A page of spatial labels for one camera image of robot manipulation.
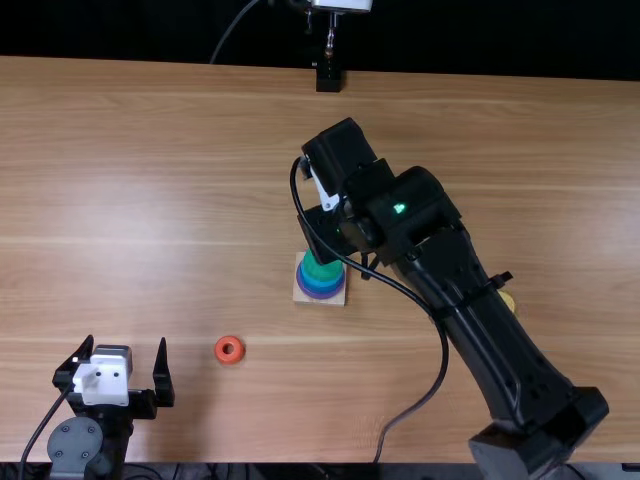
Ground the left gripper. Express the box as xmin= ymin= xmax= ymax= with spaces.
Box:
xmin=52 ymin=333 xmax=176 ymax=421

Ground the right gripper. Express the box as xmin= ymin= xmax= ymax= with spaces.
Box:
xmin=297 ymin=117 xmax=396 ymax=265

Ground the wooden peg base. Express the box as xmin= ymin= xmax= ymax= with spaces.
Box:
xmin=292 ymin=251 xmax=349 ymax=308

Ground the black clamp stand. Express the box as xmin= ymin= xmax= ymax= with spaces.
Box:
xmin=304 ymin=9 xmax=346 ymax=94

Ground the white box device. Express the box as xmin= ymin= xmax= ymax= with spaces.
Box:
xmin=307 ymin=0 xmax=375 ymax=14

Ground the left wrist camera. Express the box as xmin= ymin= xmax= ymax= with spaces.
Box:
xmin=72 ymin=343 xmax=133 ymax=408

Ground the black cable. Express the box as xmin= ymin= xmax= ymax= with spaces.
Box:
xmin=18 ymin=384 xmax=76 ymax=469
xmin=290 ymin=155 xmax=450 ymax=465

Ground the orange ring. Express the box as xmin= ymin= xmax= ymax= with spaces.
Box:
xmin=214 ymin=334 xmax=247 ymax=367

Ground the dark green ring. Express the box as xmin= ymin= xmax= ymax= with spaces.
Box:
xmin=301 ymin=249 xmax=346 ymax=284

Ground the light blue ring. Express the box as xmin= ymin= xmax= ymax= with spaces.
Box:
xmin=299 ymin=262 xmax=346 ymax=291

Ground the dark blue ring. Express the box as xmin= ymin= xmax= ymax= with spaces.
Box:
xmin=298 ymin=263 xmax=346 ymax=296

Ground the purple ring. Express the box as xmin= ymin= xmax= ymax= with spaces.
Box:
xmin=295 ymin=262 xmax=347 ymax=302

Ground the thin cable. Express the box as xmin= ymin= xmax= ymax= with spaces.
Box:
xmin=208 ymin=0 xmax=262 ymax=65

